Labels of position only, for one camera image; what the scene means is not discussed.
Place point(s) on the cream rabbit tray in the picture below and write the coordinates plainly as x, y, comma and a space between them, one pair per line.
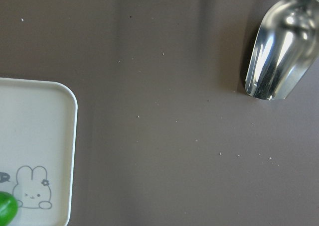
37, 143

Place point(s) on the green lime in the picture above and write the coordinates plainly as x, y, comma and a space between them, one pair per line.
8, 208

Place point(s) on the metal scoop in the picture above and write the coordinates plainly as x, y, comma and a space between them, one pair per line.
286, 45

